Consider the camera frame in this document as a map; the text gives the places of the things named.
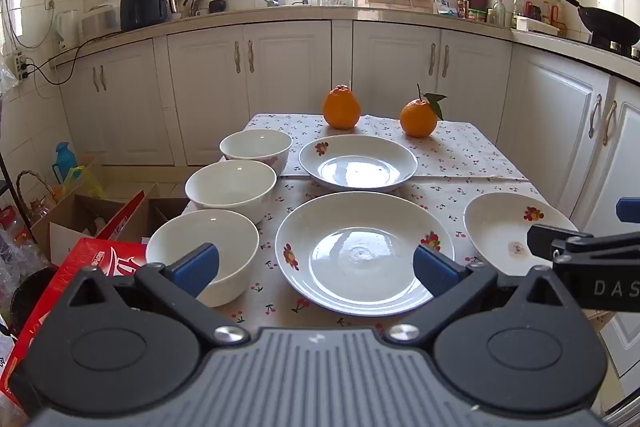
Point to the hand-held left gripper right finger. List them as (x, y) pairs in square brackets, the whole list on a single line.
[(435, 272)]

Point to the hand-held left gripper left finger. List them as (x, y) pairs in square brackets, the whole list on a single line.
[(197, 267)]

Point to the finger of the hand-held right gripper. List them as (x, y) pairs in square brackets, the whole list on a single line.
[(542, 241), (629, 209)]

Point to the white ceramic bowl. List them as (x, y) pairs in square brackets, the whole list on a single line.
[(200, 232), (230, 187), (255, 147)]

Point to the stained white fruit-print plate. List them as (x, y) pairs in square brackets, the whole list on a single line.
[(495, 227)]

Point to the large white fruit-print plate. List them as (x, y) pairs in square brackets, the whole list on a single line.
[(350, 257)]

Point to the cherry-print tablecloth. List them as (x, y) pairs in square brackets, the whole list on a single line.
[(465, 152)]

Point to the brown cardboard box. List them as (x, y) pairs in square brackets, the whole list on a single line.
[(65, 227)]

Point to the red cardboard box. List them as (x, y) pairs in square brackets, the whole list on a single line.
[(60, 287)]

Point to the yellow plastic bag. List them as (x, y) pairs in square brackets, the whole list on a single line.
[(85, 182)]

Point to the orange with green leaf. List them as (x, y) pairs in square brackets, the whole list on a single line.
[(419, 119)]

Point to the gas stove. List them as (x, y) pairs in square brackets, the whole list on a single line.
[(620, 49)]

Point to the blue thermos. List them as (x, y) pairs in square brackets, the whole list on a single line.
[(65, 162)]

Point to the black pot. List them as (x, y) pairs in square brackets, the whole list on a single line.
[(30, 297)]

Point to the wicker basket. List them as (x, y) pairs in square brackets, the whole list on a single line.
[(37, 202)]

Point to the black wok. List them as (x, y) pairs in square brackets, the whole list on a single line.
[(612, 24)]

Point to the orange without leaf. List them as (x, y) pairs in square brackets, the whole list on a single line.
[(341, 107)]

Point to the white rectangular tray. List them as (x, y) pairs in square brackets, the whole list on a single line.
[(535, 25)]

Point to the red label bottle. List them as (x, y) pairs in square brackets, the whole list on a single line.
[(557, 14)]

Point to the dark condiment bottle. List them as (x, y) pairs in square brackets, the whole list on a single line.
[(535, 9)]

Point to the cooking oil bottle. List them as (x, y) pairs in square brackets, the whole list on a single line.
[(518, 12)]

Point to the clear glass bottle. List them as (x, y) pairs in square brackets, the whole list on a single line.
[(499, 13)]

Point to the green lid jar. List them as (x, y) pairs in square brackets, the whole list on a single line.
[(479, 15)]

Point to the dark sauce bottle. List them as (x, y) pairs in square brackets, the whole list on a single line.
[(463, 4)]

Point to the kitchen countertop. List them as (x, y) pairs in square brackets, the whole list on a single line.
[(400, 13)]

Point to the white rice cooker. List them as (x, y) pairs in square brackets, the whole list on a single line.
[(100, 22)]

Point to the white power strip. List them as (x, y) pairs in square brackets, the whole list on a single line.
[(20, 67)]

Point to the white electric kettle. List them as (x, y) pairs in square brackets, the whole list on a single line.
[(67, 32)]

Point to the clear plastic bag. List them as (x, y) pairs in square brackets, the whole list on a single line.
[(7, 77)]

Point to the black air fryer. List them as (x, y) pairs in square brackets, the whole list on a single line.
[(142, 2)]

